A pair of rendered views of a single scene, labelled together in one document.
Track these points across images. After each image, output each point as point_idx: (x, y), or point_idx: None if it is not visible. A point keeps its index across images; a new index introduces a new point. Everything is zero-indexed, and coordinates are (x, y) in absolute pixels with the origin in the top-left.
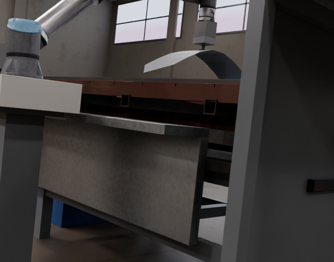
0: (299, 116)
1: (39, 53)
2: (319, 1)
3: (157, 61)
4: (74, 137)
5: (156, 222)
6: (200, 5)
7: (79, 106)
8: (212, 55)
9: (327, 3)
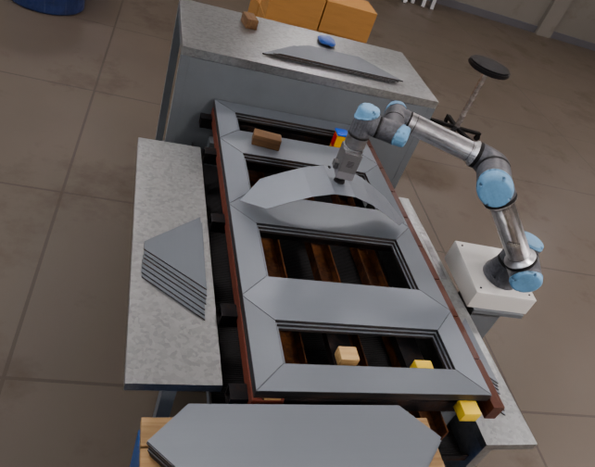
0: (372, 145)
1: (501, 250)
2: (388, 94)
3: (389, 213)
4: None
5: None
6: (369, 136)
7: (447, 254)
8: (322, 178)
9: (381, 91)
